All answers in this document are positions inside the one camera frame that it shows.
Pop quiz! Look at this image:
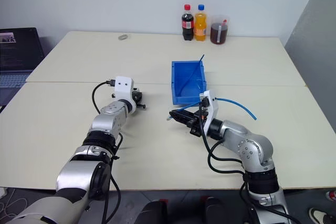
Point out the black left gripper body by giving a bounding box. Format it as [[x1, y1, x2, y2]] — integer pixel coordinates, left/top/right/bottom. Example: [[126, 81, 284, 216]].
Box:
[[132, 87, 147, 110]]

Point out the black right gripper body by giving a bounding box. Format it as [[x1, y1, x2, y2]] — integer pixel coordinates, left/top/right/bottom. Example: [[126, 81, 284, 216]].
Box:
[[187, 111, 208, 137]]

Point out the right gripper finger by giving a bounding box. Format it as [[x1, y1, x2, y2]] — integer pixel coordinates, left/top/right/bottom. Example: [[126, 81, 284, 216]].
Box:
[[169, 116, 195, 126], [170, 110, 196, 120]]

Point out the long curved blue cable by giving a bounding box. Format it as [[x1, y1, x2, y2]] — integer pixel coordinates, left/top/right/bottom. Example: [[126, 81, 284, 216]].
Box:
[[176, 98, 258, 121]]

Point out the blue plastic bin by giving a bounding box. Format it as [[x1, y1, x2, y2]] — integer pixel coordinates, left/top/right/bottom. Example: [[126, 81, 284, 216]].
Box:
[[171, 60, 208, 105]]

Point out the cola bottle red cap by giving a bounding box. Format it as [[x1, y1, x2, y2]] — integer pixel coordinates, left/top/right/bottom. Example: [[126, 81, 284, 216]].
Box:
[[181, 4, 195, 42]]

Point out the clear container dark liquid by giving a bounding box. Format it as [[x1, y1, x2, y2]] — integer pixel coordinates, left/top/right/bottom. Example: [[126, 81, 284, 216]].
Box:
[[209, 15, 230, 46]]

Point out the dark rounded shape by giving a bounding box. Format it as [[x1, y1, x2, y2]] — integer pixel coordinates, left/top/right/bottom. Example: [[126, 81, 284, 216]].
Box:
[[200, 196, 229, 224], [138, 199, 169, 224]]

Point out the orange soda bottle blue cap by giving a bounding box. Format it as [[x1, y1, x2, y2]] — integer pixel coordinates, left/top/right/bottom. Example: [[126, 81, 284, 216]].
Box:
[[194, 4, 207, 42]]

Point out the open dark laptop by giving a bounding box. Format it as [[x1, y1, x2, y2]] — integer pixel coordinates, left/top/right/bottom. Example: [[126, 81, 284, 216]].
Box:
[[0, 27, 45, 107]]

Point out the white and black shoe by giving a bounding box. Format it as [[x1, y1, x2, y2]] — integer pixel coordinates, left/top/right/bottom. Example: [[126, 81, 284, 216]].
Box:
[[308, 207, 336, 224]]

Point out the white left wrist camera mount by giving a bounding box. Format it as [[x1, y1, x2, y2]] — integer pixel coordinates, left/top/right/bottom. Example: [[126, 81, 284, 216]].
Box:
[[113, 76, 138, 113]]

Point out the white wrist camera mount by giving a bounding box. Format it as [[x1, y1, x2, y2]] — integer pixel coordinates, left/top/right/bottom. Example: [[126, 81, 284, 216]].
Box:
[[113, 76, 138, 113], [199, 90, 219, 135]]

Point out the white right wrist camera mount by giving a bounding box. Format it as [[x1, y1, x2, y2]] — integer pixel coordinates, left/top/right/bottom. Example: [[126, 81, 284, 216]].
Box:
[[199, 90, 219, 135]]

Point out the straight blue cable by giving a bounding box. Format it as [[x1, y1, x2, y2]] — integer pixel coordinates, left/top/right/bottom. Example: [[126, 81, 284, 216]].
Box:
[[179, 54, 206, 95]]

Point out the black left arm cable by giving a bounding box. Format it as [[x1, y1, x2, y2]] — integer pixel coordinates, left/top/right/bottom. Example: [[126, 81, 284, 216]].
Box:
[[91, 78, 123, 224]]

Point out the thin white floor cable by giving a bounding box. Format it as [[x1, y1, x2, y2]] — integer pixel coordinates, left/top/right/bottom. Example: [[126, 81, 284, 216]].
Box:
[[0, 187, 28, 221]]

